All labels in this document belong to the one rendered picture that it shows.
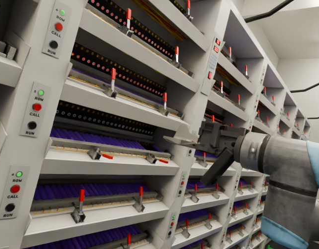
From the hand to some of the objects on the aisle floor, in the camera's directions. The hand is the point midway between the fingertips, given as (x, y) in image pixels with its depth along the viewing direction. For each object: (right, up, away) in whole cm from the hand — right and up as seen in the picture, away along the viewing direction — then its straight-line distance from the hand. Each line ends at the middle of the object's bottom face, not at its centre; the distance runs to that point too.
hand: (177, 142), depth 70 cm
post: (-24, -103, +41) cm, 113 cm away
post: (-67, -91, -13) cm, 113 cm away
